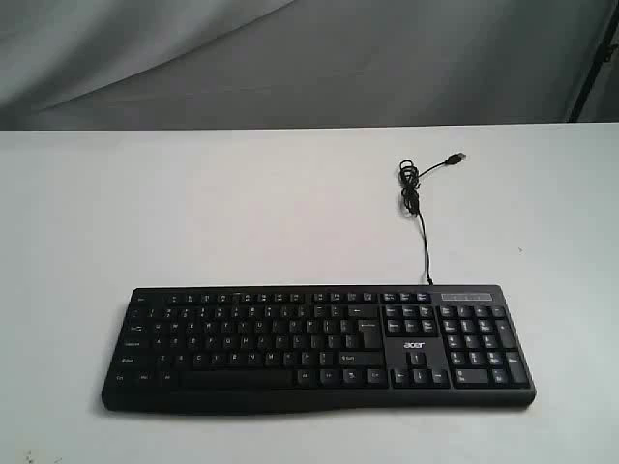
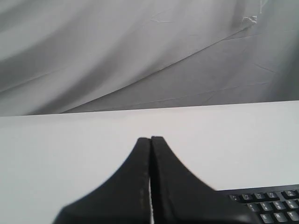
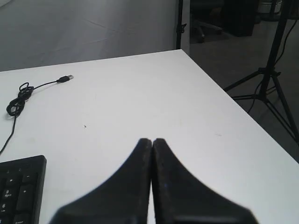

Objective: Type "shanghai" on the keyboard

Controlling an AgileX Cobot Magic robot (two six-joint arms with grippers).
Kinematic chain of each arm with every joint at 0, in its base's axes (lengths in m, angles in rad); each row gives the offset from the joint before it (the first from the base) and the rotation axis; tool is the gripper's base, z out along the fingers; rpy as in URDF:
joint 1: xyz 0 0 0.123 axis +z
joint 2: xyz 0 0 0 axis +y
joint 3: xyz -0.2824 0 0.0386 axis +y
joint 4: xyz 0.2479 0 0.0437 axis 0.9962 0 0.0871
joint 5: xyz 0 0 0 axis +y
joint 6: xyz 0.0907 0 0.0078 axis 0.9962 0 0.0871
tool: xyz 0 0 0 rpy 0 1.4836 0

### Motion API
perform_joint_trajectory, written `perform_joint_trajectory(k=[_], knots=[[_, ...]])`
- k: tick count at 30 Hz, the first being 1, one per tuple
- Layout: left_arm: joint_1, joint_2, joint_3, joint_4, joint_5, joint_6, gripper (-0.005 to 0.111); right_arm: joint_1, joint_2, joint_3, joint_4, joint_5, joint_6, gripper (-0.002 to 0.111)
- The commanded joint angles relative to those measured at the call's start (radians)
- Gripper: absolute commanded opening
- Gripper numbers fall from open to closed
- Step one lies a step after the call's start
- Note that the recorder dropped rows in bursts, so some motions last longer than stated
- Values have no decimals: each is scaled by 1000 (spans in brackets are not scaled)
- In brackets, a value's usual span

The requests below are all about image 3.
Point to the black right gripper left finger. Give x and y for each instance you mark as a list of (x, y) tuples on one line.
[(121, 199)]

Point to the black vertical pole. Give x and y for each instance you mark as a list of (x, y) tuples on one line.
[(180, 29)]

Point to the black office chair base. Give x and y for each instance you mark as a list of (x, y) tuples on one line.
[(200, 29)]

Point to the black acer keyboard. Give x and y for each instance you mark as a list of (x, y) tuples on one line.
[(21, 190)]

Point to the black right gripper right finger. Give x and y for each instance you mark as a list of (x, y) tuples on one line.
[(180, 198)]

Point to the black tripod stand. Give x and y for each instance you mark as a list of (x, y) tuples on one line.
[(270, 82)]

